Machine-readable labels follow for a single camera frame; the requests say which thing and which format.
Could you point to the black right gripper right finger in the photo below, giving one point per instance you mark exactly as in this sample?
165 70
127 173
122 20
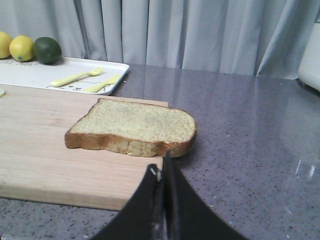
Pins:
187 216

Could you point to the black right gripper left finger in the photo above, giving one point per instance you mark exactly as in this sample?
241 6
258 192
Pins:
142 218

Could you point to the bread slice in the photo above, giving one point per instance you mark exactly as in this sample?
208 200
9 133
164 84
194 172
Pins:
133 128

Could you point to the white bear tray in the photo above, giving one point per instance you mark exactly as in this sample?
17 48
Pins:
37 75

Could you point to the wooden cutting board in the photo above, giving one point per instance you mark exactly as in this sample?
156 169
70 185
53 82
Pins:
36 165

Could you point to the yellow plastic knife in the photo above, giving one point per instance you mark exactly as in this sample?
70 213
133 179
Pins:
96 87

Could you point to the yellow plastic fork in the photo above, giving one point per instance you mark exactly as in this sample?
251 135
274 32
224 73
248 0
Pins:
63 81

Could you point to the white appliance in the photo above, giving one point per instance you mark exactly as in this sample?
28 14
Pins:
309 68

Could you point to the lemon slice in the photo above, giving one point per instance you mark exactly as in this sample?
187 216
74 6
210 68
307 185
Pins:
2 92

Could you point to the green lime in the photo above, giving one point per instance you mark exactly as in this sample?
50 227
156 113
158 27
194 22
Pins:
47 50

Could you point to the grey curtain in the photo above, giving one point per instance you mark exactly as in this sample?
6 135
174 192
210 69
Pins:
245 37

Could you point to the right yellow lemon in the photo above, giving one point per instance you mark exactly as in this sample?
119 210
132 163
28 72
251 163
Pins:
21 48

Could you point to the yellow lemon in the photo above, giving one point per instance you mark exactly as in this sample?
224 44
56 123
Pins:
21 48
5 40

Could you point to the left yellow lemon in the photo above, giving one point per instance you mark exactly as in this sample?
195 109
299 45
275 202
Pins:
5 40

